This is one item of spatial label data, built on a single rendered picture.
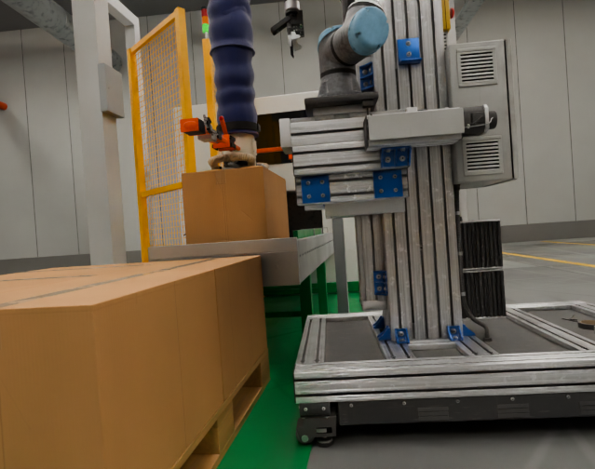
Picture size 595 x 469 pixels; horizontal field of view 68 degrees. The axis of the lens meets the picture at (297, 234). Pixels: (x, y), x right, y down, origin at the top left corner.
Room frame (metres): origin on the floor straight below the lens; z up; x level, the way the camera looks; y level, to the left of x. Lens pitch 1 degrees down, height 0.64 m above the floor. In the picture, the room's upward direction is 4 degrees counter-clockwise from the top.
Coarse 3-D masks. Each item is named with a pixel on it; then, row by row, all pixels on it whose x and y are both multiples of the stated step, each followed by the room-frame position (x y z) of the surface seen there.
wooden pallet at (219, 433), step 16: (256, 368) 1.77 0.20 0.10; (240, 384) 1.48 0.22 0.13; (256, 384) 1.77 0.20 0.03; (224, 400) 1.32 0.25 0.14; (240, 400) 1.64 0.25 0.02; (256, 400) 1.66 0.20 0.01; (224, 416) 1.30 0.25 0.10; (240, 416) 1.50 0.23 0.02; (208, 432) 1.25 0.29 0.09; (224, 432) 1.30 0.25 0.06; (192, 448) 1.06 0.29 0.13; (208, 448) 1.25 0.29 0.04; (224, 448) 1.29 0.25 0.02; (176, 464) 0.97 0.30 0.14; (192, 464) 1.20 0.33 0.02; (208, 464) 1.19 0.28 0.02
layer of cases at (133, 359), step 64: (256, 256) 1.84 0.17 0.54; (0, 320) 0.75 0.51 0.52; (64, 320) 0.73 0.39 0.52; (128, 320) 0.83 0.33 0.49; (192, 320) 1.12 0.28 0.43; (256, 320) 1.75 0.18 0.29; (0, 384) 0.75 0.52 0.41; (64, 384) 0.73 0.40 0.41; (128, 384) 0.81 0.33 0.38; (192, 384) 1.09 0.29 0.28; (0, 448) 0.75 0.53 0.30; (64, 448) 0.73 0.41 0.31; (128, 448) 0.80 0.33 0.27
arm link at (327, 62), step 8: (328, 32) 1.38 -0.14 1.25; (320, 40) 1.41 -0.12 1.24; (328, 40) 1.38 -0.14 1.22; (320, 48) 1.41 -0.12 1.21; (328, 48) 1.37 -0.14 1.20; (320, 56) 1.42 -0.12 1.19; (328, 56) 1.38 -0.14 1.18; (336, 56) 1.36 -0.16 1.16; (320, 64) 1.42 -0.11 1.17; (328, 64) 1.39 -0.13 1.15; (336, 64) 1.38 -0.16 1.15; (344, 64) 1.38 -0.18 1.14; (352, 64) 1.38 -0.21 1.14; (320, 72) 1.42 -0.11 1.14
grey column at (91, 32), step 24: (72, 0) 2.82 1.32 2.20; (96, 0) 2.83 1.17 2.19; (96, 24) 2.81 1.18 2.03; (96, 48) 2.80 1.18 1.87; (96, 72) 2.80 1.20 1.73; (96, 96) 2.81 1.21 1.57; (96, 120) 2.81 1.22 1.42; (96, 144) 2.81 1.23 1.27; (96, 168) 2.81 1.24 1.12; (96, 192) 2.81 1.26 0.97; (120, 192) 2.94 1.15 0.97; (96, 216) 2.82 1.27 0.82; (120, 216) 2.92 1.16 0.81; (96, 240) 2.82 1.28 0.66; (120, 240) 2.90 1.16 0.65; (96, 264) 2.82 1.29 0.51
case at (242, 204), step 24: (240, 168) 2.06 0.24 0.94; (264, 168) 2.08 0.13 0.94; (192, 192) 2.09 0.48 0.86; (216, 192) 2.08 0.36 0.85; (240, 192) 2.06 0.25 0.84; (264, 192) 2.05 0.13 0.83; (192, 216) 2.09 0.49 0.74; (216, 216) 2.08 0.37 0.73; (240, 216) 2.06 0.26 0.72; (264, 216) 2.04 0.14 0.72; (192, 240) 2.10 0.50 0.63; (216, 240) 2.08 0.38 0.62; (240, 240) 2.06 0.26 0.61
